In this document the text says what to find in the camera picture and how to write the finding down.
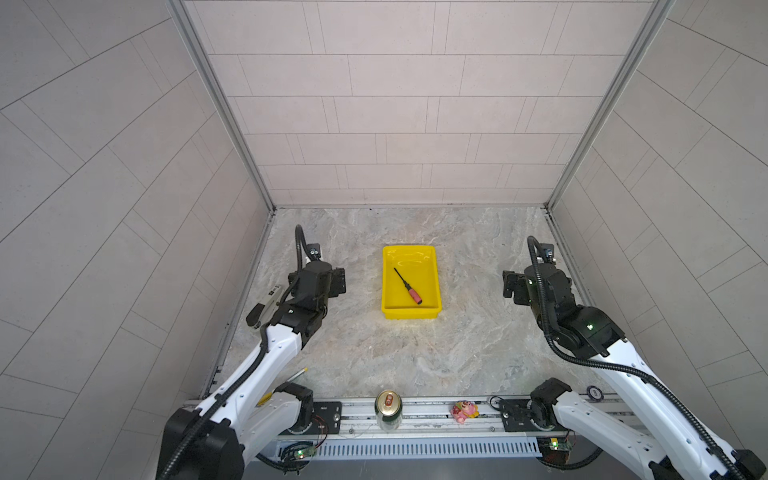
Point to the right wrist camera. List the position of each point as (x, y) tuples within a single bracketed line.
[(546, 253)]

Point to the beige black stapler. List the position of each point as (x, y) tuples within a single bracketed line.
[(255, 317)]

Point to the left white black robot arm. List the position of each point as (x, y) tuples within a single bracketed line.
[(229, 428)]

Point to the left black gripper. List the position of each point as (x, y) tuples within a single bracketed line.
[(338, 286)]

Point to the green circuit board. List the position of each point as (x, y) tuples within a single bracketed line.
[(554, 450), (298, 452)]

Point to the left green circuit board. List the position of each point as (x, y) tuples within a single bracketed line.
[(298, 452)]

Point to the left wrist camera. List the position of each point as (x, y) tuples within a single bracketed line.
[(315, 250)]

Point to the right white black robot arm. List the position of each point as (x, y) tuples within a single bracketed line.
[(676, 445)]

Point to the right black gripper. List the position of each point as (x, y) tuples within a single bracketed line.
[(507, 277)]

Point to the pink toy figure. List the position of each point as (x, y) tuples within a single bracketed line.
[(464, 410)]

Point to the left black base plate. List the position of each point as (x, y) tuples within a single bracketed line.
[(323, 418)]

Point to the yellow plastic bin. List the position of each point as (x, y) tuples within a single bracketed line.
[(419, 267)]

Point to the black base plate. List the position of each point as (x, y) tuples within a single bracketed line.
[(323, 418), (522, 415)]

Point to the aluminium mounting rail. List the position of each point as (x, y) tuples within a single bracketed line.
[(421, 417)]

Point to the right green circuit board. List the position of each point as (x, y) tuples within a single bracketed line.
[(554, 450)]

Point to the yellow handled screwdriver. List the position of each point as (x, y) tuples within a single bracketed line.
[(291, 379)]

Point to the red handled screwdriver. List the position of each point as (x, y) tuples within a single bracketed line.
[(411, 291)]

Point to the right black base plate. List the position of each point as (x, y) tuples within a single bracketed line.
[(522, 415)]

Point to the green drink can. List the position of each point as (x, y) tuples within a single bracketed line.
[(388, 408)]

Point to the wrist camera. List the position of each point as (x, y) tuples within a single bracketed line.
[(546, 253), (315, 250)]

